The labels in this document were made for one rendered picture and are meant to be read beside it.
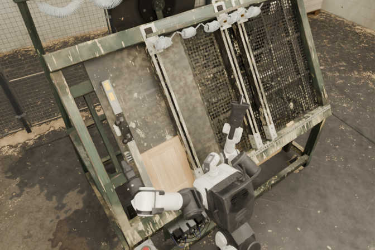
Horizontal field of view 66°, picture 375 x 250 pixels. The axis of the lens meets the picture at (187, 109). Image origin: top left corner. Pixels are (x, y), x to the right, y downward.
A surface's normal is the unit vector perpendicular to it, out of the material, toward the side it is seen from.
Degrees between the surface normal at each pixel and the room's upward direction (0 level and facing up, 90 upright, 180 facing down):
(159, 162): 57
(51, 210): 0
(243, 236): 22
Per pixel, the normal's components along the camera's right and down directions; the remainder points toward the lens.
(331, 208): -0.03, -0.76
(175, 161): 0.47, 0.03
